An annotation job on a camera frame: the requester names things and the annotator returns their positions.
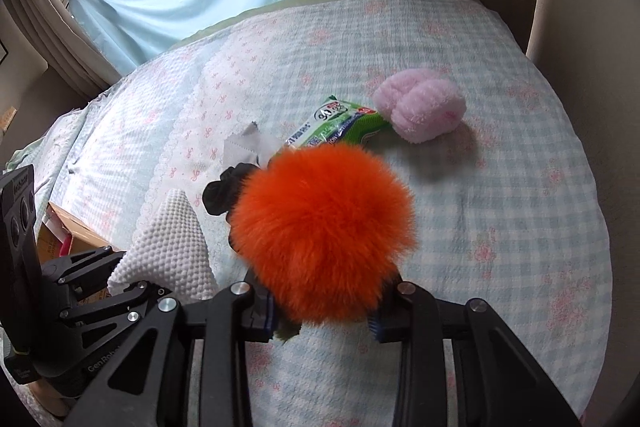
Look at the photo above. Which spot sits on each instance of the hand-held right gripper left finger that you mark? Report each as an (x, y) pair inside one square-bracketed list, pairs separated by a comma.
[(263, 319)]

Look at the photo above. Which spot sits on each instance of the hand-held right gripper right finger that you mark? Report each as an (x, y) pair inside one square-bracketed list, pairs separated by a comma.
[(376, 324)]

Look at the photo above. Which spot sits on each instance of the green wet wipes packet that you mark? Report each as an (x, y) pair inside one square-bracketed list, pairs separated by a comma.
[(335, 124)]

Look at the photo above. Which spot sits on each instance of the grey lens cloth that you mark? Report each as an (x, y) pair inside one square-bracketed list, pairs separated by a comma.
[(247, 146)]

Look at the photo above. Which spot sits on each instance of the orange fluffy pom-pom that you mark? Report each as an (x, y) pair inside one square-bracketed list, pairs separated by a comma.
[(322, 234)]

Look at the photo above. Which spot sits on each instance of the pink plush ball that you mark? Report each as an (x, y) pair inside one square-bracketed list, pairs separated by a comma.
[(420, 105)]

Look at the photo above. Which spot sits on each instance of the black scrunchie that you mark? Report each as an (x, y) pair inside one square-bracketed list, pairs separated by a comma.
[(222, 194)]

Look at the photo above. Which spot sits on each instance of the cardboard box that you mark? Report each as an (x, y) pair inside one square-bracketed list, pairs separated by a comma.
[(75, 239)]

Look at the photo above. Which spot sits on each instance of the blue checked floral blanket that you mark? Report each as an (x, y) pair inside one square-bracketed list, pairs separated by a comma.
[(500, 207)]

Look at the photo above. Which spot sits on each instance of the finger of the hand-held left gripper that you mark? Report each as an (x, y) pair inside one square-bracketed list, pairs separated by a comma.
[(82, 264), (117, 304)]

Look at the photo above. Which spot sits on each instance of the white textured cloth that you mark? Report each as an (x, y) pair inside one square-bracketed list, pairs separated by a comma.
[(167, 244)]

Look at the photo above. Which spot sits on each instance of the beige curtain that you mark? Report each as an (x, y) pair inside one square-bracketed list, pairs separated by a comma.
[(60, 32)]

